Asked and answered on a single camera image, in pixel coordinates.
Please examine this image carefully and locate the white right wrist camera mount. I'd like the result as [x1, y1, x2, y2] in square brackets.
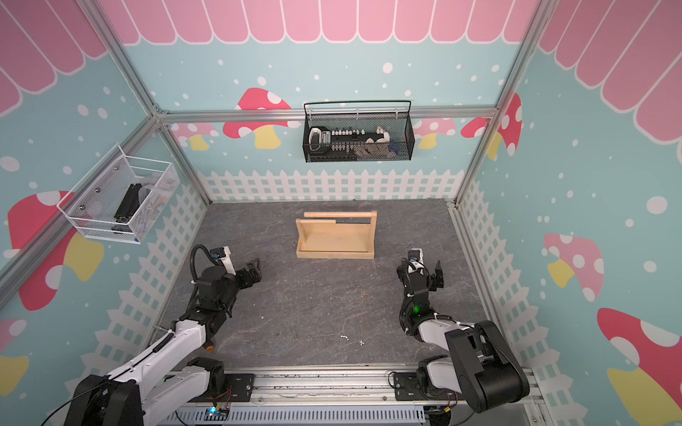
[408, 248, 426, 274]

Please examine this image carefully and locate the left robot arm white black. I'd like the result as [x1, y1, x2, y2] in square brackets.
[65, 244, 262, 425]

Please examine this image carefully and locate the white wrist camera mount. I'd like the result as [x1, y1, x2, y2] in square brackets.
[408, 248, 426, 274]
[209, 246, 236, 276]

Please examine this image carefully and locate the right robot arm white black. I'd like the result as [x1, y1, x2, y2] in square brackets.
[396, 248, 530, 414]

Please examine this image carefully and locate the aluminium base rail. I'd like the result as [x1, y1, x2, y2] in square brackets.
[142, 363, 545, 425]

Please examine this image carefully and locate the black wire mesh basket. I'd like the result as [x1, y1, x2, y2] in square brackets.
[302, 99, 415, 163]

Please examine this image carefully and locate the wooden jewelry display stand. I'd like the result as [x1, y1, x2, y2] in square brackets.
[296, 211, 378, 260]

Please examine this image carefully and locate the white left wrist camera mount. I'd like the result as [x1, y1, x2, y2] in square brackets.
[209, 246, 236, 276]

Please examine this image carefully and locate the white wire basket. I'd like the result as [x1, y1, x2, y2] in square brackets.
[57, 146, 180, 244]

